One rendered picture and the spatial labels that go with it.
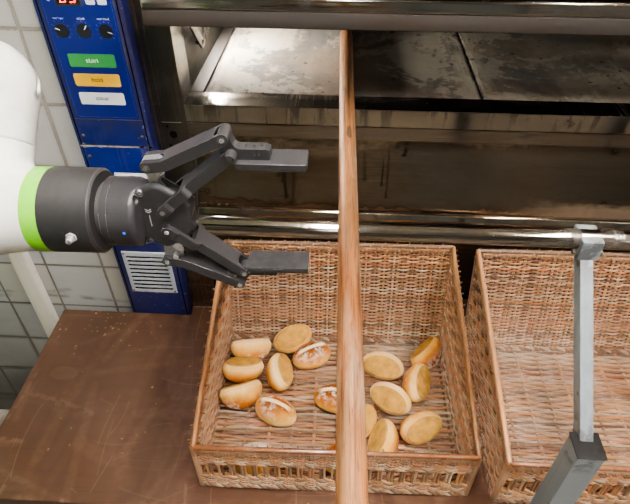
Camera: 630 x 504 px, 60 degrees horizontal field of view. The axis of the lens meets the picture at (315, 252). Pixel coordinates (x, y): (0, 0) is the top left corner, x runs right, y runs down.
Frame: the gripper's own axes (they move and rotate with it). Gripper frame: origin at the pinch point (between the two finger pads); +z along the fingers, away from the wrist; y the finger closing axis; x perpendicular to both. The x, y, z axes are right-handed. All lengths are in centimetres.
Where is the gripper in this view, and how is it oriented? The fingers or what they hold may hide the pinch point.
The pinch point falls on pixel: (297, 215)
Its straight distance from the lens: 58.8
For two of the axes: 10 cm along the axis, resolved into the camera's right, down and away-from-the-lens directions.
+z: 10.0, 0.3, -0.3
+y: 0.0, 7.5, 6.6
